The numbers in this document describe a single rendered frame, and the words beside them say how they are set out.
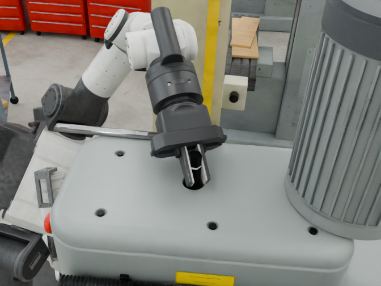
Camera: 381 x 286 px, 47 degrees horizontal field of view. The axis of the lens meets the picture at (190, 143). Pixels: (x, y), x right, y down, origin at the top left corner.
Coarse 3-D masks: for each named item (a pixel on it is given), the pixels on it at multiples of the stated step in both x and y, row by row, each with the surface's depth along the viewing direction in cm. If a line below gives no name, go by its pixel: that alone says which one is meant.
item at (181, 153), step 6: (180, 150) 70; (186, 150) 69; (180, 156) 70; (186, 156) 69; (180, 162) 71; (186, 162) 69; (186, 168) 68; (186, 174) 69; (192, 174) 68; (186, 180) 69; (192, 180) 68
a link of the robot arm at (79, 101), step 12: (72, 96) 111; (84, 96) 111; (96, 96) 110; (72, 108) 111; (84, 108) 113; (96, 108) 114; (60, 120) 113; (72, 120) 114; (84, 120) 116; (96, 120) 117
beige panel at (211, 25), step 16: (160, 0) 228; (176, 0) 228; (192, 0) 227; (208, 0) 227; (224, 0) 226; (176, 16) 233; (192, 16) 233; (208, 16) 231; (224, 16) 231; (208, 32) 237; (224, 32) 236; (208, 48) 242; (224, 48) 242; (208, 64) 248; (224, 64) 248; (208, 80) 254; (208, 96) 261
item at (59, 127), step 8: (56, 128) 82; (64, 128) 82; (72, 128) 82; (80, 128) 82; (88, 128) 82; (96, 128) 82; (104, 128) 82; (112, 128) 82; (112, 136) 81; (120, 136) 81; (128, 136) 81; (136, 136) 81; (144, 136) 81; (152, 136) 81
